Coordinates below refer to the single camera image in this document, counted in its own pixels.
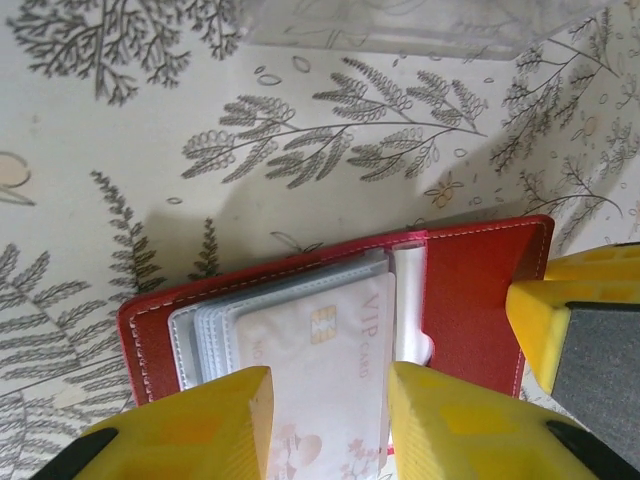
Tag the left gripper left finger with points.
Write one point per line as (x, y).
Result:
(190, 435)

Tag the red card holder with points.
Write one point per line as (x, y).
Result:
(475, 300)

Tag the clear plastic tray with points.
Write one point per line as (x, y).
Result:
(400, 25)

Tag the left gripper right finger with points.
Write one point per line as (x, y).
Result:
(460, 435)

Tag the white VIP card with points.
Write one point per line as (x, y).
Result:
(325, 380)

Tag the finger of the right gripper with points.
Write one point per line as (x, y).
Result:
(595, 360)
(605, 265)

